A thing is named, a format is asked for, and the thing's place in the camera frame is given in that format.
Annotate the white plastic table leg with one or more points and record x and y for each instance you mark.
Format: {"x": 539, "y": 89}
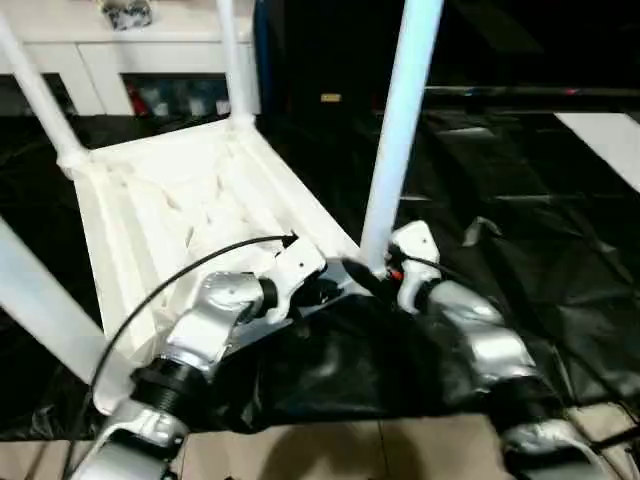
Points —
{"x": 236, "y": 60}
{"x": 40, "y": 300}
{"x": 40, "y": 90}
{"x": 400, "y": 125}

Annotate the white plastic table top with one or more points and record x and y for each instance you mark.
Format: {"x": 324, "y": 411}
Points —
{"x": 150, "y": 200}

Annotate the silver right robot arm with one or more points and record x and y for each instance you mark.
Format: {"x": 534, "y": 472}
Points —
{"x": 480, "y": 330}

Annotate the black mat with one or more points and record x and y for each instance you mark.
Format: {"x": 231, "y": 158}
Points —
{"x": 500, "y": 225}

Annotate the black case with brass label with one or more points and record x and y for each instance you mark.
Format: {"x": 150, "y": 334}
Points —
{"x": 331, "y": 97}

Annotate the dark long metal bar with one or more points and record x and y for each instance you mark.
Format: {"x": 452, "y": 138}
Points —
{"x": 525, "y": 91}

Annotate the white cabinet with glass doors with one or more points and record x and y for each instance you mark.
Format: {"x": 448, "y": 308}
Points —
{"x": 100, "y": 50}

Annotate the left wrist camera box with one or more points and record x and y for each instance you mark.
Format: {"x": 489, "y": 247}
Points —
{"x": 295, "y": 265}

